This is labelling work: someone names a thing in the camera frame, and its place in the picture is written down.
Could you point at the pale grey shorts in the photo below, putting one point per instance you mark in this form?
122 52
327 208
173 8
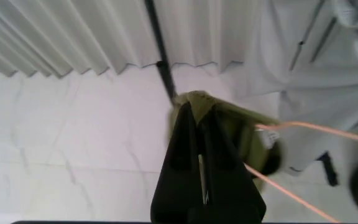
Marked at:
322 77

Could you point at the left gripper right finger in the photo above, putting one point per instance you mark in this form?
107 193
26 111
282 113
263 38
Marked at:
228 186

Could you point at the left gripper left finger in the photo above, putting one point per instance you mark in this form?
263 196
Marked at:
179 180

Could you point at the green garment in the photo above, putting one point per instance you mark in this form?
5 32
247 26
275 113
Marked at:
250 146

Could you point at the pink clothes hanger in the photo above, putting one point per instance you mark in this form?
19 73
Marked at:
322 128

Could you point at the black clothes rack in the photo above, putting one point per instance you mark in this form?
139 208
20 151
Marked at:
162 56

